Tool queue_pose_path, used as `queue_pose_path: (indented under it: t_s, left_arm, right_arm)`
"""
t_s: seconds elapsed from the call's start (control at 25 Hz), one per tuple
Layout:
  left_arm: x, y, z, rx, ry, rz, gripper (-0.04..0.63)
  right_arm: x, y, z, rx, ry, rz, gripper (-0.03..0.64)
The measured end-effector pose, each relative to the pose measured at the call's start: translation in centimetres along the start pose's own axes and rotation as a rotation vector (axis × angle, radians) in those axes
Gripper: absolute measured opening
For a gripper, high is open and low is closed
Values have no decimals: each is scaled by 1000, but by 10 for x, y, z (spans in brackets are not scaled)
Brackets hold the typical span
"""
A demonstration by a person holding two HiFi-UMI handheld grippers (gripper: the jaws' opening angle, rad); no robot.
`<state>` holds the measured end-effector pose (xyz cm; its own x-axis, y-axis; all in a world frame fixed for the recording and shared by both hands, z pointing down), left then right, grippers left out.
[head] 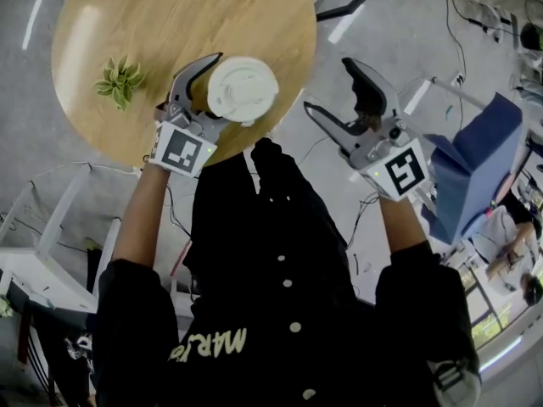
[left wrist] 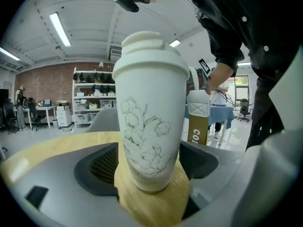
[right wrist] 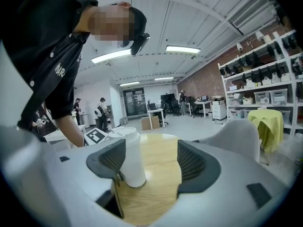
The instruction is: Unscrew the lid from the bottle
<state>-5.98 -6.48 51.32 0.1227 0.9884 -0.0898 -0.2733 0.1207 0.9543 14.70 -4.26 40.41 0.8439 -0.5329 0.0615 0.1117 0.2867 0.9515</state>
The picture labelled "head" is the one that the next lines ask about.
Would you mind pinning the white cup lid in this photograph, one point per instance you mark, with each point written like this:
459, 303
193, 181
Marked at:
244, 89

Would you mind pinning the small potted green plant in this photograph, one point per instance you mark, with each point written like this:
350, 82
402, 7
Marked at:
119, 83

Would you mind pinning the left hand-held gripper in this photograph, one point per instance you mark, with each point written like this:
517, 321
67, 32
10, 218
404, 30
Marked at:
182, 151

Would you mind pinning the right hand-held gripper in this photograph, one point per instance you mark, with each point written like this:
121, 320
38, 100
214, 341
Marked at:
403, 172

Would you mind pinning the person in black shirt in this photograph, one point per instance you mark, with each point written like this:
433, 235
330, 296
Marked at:
271, 269

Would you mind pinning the person's left forearm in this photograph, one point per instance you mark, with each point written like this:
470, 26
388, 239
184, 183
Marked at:
138, 214

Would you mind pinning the person's right forearm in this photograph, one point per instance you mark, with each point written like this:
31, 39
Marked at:
403, 223

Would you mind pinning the round wooden table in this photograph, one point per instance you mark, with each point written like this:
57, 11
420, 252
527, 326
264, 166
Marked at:
178, 19

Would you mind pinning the white desk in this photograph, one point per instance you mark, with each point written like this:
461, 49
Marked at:
55, 269

